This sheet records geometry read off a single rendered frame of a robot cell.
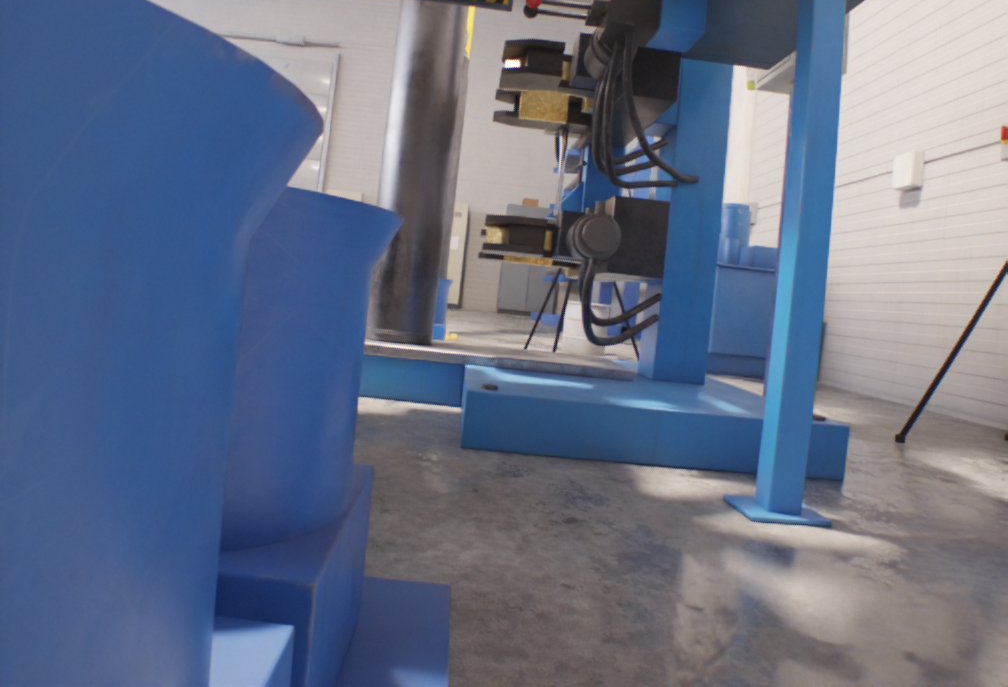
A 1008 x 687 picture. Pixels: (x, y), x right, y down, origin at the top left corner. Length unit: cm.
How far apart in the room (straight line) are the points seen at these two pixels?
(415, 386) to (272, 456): 153
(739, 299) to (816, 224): 300
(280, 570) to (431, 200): 172
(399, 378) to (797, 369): 111
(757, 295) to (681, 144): 223
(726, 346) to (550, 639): 359
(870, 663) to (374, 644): 48
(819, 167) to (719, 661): 82
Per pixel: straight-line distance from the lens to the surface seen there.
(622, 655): 73
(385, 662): 64
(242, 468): 45
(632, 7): 164
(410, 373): 197
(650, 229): 185
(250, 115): 19
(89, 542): 18
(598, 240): 163
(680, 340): 214
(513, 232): 185
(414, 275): 205
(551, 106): 235
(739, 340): 426
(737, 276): 425
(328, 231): 45
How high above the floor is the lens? 32
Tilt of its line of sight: 1 degrees up
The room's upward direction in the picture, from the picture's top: 6 degrees clockwise
